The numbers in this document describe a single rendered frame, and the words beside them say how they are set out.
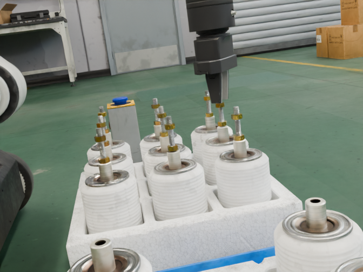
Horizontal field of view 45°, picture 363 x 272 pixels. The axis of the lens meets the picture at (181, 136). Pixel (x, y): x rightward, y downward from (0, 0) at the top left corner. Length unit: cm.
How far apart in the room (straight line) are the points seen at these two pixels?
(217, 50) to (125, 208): 33
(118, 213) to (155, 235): 7
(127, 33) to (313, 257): 547
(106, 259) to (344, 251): 24
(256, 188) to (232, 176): 5
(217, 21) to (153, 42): 507
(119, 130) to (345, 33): 351
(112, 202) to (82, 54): 517
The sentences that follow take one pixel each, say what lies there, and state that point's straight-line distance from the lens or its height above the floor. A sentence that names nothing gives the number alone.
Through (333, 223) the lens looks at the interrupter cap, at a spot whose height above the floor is 25.
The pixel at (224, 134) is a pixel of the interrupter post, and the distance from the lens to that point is 88.
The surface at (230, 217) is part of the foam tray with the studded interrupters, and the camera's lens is 73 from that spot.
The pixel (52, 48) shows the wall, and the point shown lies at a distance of 587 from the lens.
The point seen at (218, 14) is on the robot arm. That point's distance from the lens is 83.
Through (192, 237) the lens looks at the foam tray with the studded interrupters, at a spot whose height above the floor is 15.
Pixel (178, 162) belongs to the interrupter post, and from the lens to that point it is 76.
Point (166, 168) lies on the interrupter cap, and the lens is 77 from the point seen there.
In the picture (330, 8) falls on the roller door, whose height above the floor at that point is 47.
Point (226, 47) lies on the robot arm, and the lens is 86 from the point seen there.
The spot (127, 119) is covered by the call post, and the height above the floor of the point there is 28.
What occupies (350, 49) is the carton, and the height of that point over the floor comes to 8.
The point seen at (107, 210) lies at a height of 21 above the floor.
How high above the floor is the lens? 48
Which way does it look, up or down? 14 degrees down
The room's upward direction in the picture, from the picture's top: 8 degrees counter-clockwise
